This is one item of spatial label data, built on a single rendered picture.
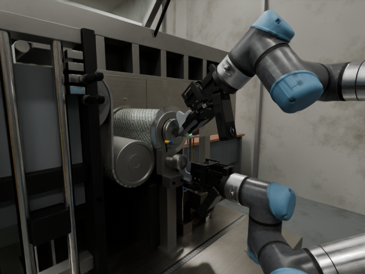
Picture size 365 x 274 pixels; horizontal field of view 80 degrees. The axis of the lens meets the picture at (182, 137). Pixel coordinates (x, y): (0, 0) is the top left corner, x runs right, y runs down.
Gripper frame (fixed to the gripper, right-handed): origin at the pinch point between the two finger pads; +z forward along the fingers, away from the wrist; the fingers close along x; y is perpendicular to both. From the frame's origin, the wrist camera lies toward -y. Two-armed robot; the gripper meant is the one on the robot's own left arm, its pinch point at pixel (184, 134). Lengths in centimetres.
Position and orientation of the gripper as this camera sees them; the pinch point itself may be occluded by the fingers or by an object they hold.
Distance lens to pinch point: 62.5
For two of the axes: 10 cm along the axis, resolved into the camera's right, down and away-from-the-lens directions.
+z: -5.4, 5.5, 6.3
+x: -7.1, 1.1, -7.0
